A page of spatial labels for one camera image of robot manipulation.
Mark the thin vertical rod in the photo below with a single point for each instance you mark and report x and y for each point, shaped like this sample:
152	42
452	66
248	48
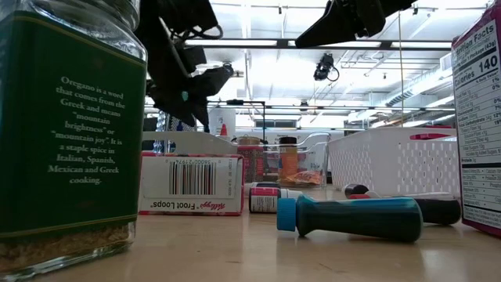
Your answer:
400	78

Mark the green round lid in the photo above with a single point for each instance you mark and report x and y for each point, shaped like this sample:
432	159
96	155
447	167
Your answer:
70	137

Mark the grey plastic bin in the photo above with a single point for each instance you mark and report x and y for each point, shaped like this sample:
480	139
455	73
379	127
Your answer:
188	143

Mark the black overhead crossbeam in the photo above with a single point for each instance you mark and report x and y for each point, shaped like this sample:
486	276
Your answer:
285	44

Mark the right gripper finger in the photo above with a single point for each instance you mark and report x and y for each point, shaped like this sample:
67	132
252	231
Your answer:
336	25

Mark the pink small cereal box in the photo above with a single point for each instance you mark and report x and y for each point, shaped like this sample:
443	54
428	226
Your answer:
481	117

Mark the blue-nozzle food colouring bottle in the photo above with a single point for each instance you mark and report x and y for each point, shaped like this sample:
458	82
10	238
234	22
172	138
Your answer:
179	126

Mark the black-lid orange spice jar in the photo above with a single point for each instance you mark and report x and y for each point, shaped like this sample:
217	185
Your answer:
289	160

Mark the black metal stand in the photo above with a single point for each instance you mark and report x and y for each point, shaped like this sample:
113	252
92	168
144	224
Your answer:
242	102

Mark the white perforated plastic basket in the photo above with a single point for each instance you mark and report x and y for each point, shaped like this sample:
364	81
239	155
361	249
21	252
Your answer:
391	164

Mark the orange-nozzle food colouring bottle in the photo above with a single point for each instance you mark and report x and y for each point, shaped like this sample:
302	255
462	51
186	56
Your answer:
224	130

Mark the black overhead camera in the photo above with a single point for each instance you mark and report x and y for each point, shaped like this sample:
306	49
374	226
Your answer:
324	68

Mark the clear plastic bin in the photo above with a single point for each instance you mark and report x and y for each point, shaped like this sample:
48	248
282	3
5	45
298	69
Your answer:
313	156

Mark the red Froot Loops cereal box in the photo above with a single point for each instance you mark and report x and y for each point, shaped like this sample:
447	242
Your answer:
192	184
430	136

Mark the red dropper bottle white cap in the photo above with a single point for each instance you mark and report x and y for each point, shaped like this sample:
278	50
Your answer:
264	199

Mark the silver ventilation duct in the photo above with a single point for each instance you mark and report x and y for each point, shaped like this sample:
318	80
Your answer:
407	98

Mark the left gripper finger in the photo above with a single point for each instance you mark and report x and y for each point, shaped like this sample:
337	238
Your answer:
211	80
176	103

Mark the orange snack bag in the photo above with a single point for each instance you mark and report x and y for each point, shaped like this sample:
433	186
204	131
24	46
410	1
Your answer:
307	178

